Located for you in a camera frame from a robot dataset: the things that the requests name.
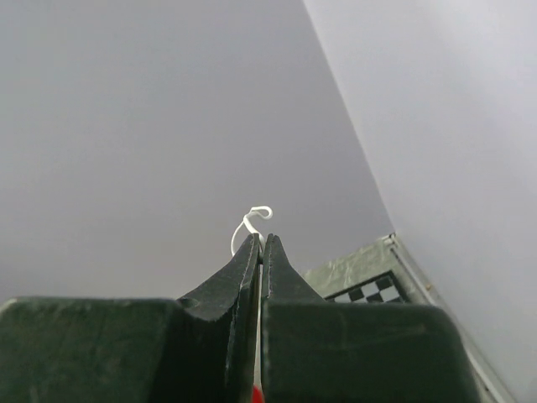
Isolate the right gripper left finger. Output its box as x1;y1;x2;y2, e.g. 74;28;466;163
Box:
1;235;260;402

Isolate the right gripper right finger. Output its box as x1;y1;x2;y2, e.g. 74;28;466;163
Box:
260;234;480;402

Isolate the white cable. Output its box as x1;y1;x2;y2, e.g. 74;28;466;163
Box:
229;205;274;403

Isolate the black white chessboard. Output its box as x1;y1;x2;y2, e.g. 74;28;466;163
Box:
326;271;409;304

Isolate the red three-compartment tray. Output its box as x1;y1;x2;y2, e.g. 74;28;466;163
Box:
251;385;263;403

